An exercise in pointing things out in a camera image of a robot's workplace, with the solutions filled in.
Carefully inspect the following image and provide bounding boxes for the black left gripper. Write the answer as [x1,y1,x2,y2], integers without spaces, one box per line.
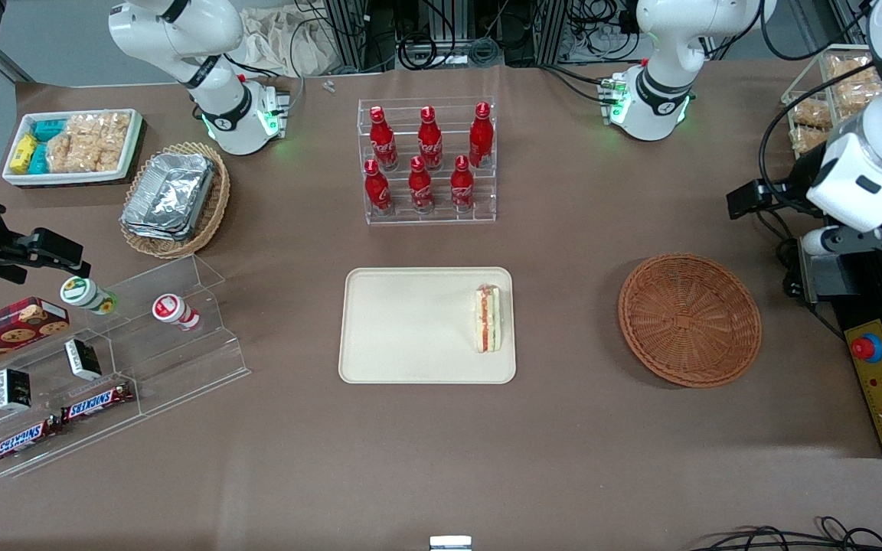
[727,145,832,221]

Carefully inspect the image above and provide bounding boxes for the triangle sandwich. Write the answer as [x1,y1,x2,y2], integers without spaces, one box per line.
[474,283,503,354]

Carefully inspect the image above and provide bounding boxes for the brown round wicker basket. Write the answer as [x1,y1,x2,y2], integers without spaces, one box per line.
[617,253,763,389]

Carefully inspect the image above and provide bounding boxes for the light wicker basket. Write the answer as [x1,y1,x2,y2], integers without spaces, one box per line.
[119,142,231,259]

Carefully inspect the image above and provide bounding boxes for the cream plastic tray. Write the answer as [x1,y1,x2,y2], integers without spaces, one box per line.
[338,266,518,385]

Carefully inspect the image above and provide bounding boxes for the green sunflower lid cup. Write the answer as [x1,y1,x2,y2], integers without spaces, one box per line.
[59,276,118,316]

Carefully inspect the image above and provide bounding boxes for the clear bag of pastry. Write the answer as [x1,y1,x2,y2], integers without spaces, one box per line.
[828,55,882,117]
[789,126,830,155]
[792,99,834,128]

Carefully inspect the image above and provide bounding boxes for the red plaid cookie box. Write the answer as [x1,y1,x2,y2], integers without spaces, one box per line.
[0,297,70,376]

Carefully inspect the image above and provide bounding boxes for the yellow snack packet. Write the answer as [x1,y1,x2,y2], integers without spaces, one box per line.
[11,134,38,173]

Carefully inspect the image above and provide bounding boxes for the small black white box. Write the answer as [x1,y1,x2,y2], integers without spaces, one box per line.
[64,338,103,381]
[0,368,33,412]

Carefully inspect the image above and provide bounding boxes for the clear bag of rice crackers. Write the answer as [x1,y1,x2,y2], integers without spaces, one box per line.
[47,112,132,174]

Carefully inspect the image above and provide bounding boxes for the red lid yogurt cup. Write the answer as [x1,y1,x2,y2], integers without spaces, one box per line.
[152,294,201,332]

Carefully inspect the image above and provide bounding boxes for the stacked aluminium foil trays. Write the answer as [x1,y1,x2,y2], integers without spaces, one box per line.
[121,152,216,243]

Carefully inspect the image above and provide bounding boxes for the white plastic bin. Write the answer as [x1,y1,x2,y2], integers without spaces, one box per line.
[2,109,143,187]

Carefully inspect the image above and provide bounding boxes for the black machine housing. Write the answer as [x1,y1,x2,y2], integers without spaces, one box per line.
[824,230,882,460]

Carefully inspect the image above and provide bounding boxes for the Snickers chocolate bar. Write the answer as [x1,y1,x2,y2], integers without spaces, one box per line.
[0,417,61,466]
[60,381,136,424]

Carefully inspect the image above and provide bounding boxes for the clear acrylic tiered snack shelf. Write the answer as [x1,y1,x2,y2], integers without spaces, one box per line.
[0,254,252,479]

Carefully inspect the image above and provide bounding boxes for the red cola bottle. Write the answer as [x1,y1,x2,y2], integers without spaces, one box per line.
[364,158,393,215]
[469,102,495,169]
[418,106,443,171]
[450,155,475,213]
[369,106,399,171]
[408,155,436,214]

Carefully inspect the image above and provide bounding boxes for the white plastic sheet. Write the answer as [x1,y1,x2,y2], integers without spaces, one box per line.
[238,8,338,77]

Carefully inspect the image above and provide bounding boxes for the clear acrylic bottle rack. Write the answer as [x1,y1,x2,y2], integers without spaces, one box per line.
[357,97,498,225]

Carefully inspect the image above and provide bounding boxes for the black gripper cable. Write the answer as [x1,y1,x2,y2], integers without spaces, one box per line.
[759,61,878,201]

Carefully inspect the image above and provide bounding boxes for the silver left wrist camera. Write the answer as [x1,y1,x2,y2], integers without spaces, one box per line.
[799,228,844,258]

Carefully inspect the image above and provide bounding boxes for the grey metal bracket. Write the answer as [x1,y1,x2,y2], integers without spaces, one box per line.
[797,253,845,305]

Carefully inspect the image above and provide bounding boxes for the aluminium frame post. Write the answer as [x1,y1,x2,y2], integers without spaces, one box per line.
[324,0,396,71]
[537,0,572,66]

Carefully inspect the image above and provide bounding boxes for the black floor cables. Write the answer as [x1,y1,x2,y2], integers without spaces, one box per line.
[690,517,882,551]

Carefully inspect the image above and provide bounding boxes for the black cable bundle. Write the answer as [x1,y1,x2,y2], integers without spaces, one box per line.
[399,27,503,71]

